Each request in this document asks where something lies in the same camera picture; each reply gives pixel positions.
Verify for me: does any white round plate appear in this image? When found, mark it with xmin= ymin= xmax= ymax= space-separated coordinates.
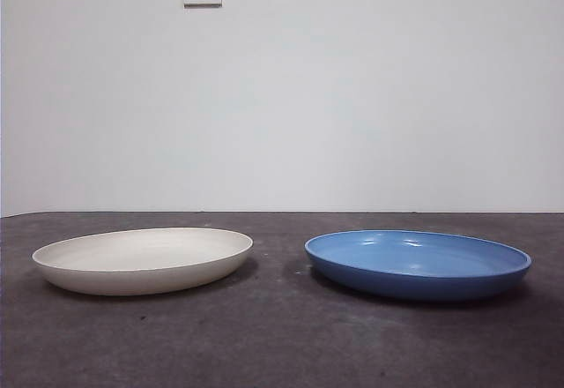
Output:
xmin=31 ymin=227 xmax=255 ymax=297

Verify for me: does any blue round plate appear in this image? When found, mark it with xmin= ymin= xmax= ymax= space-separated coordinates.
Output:
xmin=304 ymin=229 xmax=532 ymax=303

